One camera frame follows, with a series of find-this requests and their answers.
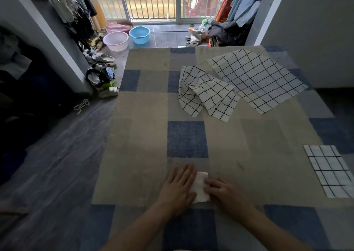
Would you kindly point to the person's right hand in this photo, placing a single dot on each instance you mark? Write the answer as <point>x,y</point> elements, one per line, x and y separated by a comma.
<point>229,197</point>

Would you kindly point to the person's left hand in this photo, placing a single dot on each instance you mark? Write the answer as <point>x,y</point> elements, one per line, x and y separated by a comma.
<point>177,194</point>

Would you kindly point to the plain white cloth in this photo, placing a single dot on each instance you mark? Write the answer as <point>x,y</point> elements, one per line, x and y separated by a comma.
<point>199,187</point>

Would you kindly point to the white black-grid cloth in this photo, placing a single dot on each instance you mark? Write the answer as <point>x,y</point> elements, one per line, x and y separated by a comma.
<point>257,79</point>
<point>213,96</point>
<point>329,170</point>

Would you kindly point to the person's right forearm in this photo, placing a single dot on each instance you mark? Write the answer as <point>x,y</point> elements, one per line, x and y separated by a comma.
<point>271,231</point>

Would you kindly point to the person's left forearm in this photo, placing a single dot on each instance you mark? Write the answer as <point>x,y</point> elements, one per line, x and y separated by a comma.
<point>138,231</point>

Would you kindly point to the blue beige patchwork tablecloth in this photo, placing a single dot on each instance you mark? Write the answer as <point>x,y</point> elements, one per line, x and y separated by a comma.
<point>138,126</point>

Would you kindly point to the beige slipper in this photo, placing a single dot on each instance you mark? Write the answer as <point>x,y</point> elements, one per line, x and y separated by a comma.
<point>108,92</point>
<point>103,58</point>

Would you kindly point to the small colourful clothes heap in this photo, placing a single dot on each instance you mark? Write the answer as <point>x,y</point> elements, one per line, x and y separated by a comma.
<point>99,76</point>

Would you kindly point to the blue plastic basin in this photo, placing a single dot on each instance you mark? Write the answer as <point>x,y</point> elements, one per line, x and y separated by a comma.
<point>139,36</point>

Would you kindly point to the dark clothes heap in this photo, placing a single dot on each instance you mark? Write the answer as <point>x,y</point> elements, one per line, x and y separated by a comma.
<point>229,34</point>

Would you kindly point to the pale pink plastic basin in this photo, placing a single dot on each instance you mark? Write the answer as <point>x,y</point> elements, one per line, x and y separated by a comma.
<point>116,42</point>

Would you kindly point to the black luggage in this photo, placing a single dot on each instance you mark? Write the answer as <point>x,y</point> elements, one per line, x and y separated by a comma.
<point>41,93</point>

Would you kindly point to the pile of shoes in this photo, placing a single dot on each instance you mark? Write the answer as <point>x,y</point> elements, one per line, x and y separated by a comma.
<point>94,42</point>

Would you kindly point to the green plastic bottle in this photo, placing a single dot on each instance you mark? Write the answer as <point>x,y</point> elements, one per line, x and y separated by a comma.
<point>205,22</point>

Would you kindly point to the bright pink plastic basin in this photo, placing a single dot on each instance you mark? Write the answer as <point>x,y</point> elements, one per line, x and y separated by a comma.
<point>117,27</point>

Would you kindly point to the red orange paper bag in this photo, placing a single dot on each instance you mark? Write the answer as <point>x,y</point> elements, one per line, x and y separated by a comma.
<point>224,9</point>

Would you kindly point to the glass sliding door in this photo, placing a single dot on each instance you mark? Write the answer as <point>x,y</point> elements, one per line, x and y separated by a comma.
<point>177,2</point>

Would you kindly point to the blue-grey hanging garment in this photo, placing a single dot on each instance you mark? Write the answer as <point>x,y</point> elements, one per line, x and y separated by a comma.
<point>244,5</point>

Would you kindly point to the metal security grille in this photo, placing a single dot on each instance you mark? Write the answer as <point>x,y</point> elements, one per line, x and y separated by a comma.
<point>149,2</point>

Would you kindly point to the beige curtain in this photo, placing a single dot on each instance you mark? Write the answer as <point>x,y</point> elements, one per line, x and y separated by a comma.
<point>96,10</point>

